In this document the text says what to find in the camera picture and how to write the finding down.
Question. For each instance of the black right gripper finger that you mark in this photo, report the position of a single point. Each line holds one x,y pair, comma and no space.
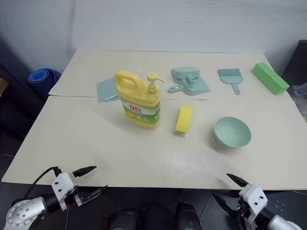
226,207
239,183

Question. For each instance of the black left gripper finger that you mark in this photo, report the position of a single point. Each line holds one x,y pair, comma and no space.
93,193
85,170

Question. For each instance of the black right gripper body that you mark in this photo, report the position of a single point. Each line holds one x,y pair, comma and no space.
242,214

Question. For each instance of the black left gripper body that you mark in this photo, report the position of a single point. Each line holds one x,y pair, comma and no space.
78,195

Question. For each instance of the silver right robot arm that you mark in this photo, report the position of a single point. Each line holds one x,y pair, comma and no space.
279,221

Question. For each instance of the pale green bowl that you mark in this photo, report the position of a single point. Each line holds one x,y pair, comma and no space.
232,133

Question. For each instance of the yellow detergent pump bottle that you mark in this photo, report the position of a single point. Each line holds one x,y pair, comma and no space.
141,105

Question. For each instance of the teal folded cloth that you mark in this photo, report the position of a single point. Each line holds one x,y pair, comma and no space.
106,91

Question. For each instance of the yellow oval sponge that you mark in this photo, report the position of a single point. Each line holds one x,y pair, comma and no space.
184,118

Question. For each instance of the blue rolled mat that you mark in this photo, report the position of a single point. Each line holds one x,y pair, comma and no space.
41,79

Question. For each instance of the teal small hand brush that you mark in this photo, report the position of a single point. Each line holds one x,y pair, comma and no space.
230,76

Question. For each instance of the green rectangular box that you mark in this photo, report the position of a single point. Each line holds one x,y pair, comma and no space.
269,79

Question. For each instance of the teal plastic dustpan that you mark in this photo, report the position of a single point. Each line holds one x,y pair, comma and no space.
192,82

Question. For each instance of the brown cardboard box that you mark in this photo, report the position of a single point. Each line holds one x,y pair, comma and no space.
3,86

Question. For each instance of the black upright panel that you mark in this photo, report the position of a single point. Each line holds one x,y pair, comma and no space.
296,62

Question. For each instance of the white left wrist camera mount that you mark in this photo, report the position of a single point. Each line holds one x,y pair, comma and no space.
61,188

